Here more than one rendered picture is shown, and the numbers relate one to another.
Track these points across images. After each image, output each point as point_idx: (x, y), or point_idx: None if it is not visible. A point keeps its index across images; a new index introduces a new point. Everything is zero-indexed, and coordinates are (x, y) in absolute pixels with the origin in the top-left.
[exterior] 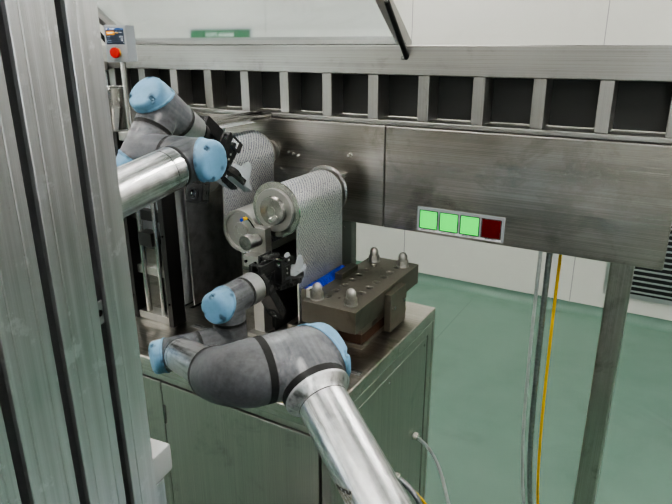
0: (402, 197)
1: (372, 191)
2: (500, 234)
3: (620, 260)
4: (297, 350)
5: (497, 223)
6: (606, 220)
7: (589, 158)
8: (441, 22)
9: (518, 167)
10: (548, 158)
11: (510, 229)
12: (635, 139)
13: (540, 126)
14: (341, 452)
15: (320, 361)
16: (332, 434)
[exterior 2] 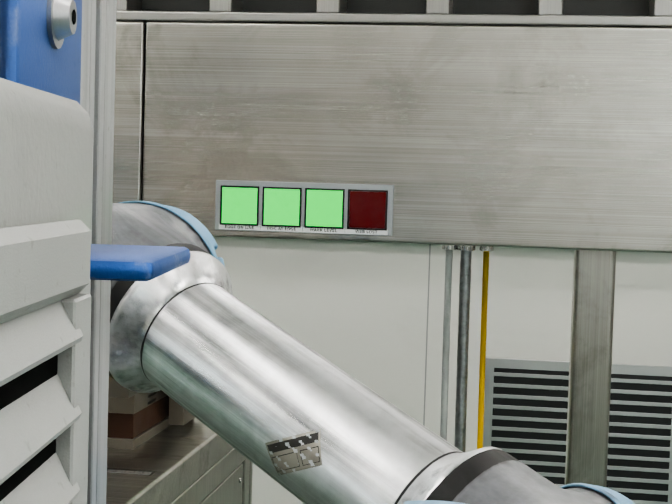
0: (182, 165)
1: (116, 159)
2: (386, 218)
3: (607, 243)
4: (123, 224)
5: (379, 197)
6: (575, 170)
7: (536, 59)
8: None
9: (412, 85)
10: (465, 64)
11: (404, 207)
12: (608, 21)
13: (446, 8)
14: (275, 372)
15: (179, 240)
16: (244, 349)
